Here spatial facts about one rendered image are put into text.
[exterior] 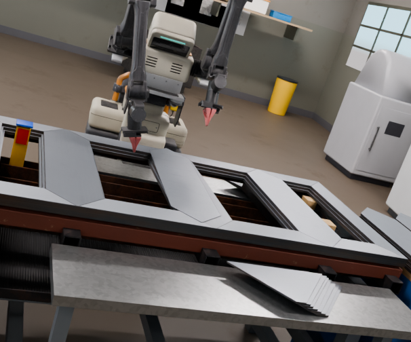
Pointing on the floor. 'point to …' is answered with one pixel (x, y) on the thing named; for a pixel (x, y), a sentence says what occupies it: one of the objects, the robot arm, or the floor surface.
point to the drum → (281, 95)
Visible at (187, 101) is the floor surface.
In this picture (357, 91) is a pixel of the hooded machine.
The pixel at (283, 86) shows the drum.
